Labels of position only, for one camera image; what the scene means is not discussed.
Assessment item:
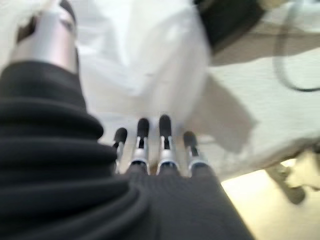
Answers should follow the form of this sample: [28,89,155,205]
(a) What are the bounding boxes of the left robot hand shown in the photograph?
[0,0,256,240]

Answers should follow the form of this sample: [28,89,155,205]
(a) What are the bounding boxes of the white duvet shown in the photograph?
[0,0,213,141]

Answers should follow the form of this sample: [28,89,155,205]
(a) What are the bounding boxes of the beige bed runner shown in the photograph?
[207,0,320,176]

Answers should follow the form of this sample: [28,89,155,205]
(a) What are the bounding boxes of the right robot leg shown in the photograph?
[266,149,320,206]

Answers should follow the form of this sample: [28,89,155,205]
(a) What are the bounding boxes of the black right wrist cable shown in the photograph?
[273,0,320,93]

